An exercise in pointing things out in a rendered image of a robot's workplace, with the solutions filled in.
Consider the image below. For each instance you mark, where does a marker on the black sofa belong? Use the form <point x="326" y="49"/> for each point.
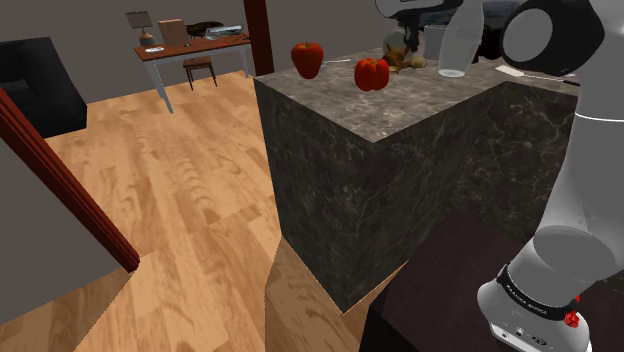
<point x="39" y="88"/>

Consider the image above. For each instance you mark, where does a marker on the clear glass bowl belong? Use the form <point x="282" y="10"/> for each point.
<point x="391" y="40"/>

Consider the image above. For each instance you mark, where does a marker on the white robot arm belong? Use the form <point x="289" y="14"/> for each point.
<point x="585" y="170"/>

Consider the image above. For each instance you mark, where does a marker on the red apple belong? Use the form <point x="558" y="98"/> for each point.
<point x="307" y="58"/>

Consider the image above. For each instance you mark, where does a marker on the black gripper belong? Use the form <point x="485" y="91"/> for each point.
<point x="409" y="29"/>

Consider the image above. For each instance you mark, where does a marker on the brown desk with white legs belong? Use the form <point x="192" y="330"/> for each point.
<point x="195" y="48"/>

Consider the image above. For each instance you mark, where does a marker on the red bell pepper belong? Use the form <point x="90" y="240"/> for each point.
<point x="371" y="74"/>

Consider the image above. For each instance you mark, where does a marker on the grey cup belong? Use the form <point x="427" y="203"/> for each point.
<point x="433" y="43"/>

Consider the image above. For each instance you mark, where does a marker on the brown wooden chair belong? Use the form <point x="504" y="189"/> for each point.
<point x="199" y="62"/>

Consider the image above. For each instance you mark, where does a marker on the clear glass vase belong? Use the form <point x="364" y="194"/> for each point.
<point x="458" y="48"/>

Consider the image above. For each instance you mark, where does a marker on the dark red door frame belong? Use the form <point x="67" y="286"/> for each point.
<point x="258" y="34"/>
<point x="73" y="190"/>

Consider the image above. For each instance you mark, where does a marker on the brown dog figure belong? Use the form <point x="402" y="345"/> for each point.
<point x="397" y="59"/>

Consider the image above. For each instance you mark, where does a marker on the silver spoon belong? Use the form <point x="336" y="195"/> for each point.
<point x="337" y="61"/>

